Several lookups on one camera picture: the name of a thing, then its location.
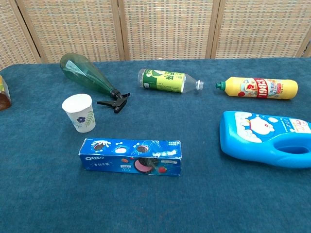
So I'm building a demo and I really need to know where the white mug with blue flower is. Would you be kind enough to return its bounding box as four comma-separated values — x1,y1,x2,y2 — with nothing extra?
61,93,96,133

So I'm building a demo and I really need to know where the clear bottle green label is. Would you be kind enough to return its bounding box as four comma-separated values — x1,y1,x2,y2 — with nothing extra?
138,68,204,94

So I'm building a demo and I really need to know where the blue Oreo cookie box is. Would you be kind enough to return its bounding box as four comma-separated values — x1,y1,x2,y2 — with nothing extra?
78,137,182,177

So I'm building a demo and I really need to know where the green spray bottle black trigger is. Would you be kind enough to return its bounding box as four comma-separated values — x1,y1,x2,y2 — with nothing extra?
59,52,131,114

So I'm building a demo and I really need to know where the woven bamboo screen panel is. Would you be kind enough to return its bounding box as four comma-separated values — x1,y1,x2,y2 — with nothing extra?
0,0,42,71
210,0,311,59
118,0,221,61
14,0,127,64

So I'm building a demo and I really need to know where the blue detergent pump bottle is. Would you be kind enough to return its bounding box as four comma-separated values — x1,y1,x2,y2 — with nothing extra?
219,110,311,169

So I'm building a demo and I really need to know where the blue felt table cover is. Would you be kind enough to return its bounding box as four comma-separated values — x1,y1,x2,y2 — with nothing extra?
0,57,311,233

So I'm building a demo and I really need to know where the yellow dish soap bottle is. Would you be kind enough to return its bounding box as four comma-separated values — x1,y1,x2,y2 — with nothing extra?
215,76,299,100

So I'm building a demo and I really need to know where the tea bottle yellow label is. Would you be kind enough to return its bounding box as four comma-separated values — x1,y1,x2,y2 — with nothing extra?
0,75,12,111

